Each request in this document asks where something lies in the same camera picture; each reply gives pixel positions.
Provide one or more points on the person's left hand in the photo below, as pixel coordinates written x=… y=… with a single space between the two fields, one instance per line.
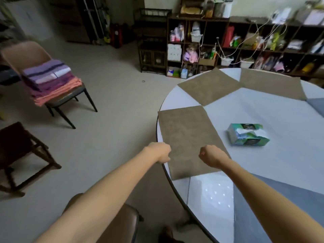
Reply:
x=160 y=153

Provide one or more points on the person's right hand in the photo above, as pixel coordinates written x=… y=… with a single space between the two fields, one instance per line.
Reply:
x=214 y=156

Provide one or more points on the brown placemat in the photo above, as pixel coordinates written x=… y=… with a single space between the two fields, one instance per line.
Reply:
x=273 y=83
x=210 y=86
x=187 y=131

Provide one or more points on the blue grey placemat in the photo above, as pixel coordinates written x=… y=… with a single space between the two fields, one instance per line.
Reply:
x=316 y=106
x=303 y=197

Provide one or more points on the dark wooden drawer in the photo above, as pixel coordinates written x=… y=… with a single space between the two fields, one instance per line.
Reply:
x=152 y=44

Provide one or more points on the person's right forearm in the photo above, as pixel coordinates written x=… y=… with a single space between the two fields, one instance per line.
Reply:
x=273 y=204

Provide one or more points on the person's left forearm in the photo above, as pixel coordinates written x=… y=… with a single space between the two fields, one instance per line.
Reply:
x=106 y=197

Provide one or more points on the round grey marble table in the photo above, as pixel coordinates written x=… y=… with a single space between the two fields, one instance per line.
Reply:
x=253 y=106

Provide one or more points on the blue green tissue pack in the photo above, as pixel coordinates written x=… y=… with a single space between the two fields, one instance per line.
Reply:
x=248 y=135

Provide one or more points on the brown leather chair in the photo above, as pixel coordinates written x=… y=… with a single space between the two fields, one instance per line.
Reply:
x=124 y=225

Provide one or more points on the blue white carton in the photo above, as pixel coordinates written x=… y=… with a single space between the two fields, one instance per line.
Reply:
x=184 y=73

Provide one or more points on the small brown open box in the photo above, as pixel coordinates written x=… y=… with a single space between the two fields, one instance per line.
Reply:
x=207 y=61

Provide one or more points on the dark wooden railed cabinet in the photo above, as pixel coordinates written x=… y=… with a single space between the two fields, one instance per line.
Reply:
x=152 y=58

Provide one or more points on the white plastic basket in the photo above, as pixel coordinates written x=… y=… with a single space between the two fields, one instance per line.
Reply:
x=246 y=64
x=227 y=61

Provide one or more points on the white paper roll pack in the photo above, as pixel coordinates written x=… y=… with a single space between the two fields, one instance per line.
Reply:
x=174 y=53

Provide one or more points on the pink cloth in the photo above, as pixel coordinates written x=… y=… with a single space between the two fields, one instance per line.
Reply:
x=190 y=55

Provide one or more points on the salmon folded towel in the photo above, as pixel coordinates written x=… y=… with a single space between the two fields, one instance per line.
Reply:
x=58 y=94

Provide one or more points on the pink bottle pack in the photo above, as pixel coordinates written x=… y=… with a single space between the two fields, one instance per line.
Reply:
x=177 y=34

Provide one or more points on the black and red bag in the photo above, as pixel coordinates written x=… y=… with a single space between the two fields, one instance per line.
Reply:
x=127 y=32

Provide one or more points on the red and black scooter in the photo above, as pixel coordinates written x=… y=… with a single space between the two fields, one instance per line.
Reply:
x=117 y=35

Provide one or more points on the yellow toy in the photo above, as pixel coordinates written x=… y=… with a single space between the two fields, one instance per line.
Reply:
x=106 y=39

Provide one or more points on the magenta folded towel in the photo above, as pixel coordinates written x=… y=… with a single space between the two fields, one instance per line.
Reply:
x=50 y=86

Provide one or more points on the yellow liquid bottle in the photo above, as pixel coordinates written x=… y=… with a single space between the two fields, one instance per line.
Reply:
x=308 y=67

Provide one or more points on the yellow green bag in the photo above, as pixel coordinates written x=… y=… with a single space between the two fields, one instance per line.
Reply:
x=276 y=41

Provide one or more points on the brown wooden cubby shelf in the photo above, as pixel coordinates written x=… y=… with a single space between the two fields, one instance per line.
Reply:
x=240 y=20

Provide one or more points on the purple striped folded towel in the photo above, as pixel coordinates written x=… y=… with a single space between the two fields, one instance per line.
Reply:
x=45 y=70

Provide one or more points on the yellow flat box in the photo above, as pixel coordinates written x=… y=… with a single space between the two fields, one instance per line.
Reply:
x=191 y=11

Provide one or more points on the dark wooden rocking chair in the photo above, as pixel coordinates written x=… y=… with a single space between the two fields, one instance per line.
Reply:
x=15 y=139

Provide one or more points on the clear storage jar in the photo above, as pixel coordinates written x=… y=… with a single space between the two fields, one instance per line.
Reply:
x=224 y=8
x=209 y=10

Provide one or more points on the black case with silver trim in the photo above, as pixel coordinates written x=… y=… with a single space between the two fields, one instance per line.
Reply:
x=91 y=20

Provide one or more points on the white flat device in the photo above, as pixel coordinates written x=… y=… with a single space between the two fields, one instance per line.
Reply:
x=281 y=15

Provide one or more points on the white storage box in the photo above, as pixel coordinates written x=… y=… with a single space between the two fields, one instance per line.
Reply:
x=314 y=17

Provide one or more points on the tan chair with black legs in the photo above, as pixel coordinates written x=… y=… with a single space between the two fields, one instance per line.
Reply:
x=20 y=53

